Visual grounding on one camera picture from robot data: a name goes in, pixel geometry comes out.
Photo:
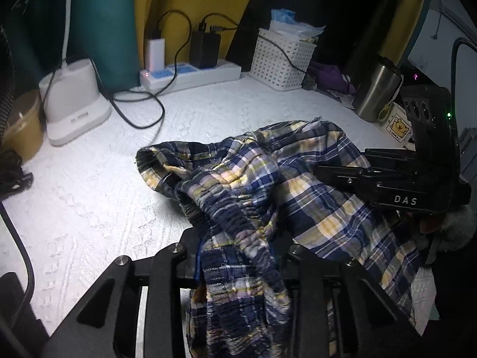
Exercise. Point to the person's right hand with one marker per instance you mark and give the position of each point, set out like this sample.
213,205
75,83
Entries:
426,225

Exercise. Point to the white power strip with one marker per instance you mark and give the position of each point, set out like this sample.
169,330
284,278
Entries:
208,74

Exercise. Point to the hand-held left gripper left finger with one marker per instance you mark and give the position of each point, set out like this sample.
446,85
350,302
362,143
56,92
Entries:
175,264

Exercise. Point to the purple cloth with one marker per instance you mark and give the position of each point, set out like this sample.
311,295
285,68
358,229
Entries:
331,78

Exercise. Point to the cream bear mug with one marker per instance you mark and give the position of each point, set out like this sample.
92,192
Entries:
397,128

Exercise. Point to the brown lidded food container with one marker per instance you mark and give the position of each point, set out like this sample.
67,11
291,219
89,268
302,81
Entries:
24,130

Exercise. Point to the black power adapter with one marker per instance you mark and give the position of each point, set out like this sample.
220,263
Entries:
204,50

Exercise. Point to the blue plastic bag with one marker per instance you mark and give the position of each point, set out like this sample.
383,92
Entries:
290,24

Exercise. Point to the white desk lamp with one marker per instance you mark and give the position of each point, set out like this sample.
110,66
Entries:
74,112

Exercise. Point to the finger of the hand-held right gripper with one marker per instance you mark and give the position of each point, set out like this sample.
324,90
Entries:
391,159
346,179

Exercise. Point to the teal curtain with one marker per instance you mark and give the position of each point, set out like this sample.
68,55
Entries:
100,18

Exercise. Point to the plaid pants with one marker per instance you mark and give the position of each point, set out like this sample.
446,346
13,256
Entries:
316,212

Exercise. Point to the white perforated basket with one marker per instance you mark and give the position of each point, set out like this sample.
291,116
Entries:
279,63

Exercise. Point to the steel tumbler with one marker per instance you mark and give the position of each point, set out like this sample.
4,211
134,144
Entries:
374,89

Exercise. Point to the white charger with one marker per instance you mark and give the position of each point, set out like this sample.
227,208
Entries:
157,54

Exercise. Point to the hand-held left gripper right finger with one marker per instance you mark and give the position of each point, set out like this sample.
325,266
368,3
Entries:
300,268

